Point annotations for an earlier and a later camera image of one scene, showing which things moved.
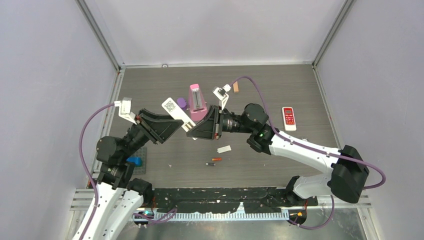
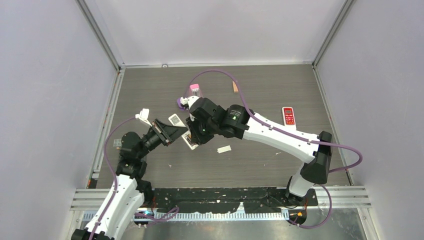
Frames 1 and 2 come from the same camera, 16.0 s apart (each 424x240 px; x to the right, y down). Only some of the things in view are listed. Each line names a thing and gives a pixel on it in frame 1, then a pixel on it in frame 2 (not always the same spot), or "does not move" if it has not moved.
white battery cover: [224, 149] does not move
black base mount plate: [226, 200] does not move
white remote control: [175, 113] → [175, 121]
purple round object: [182, 102] does not move
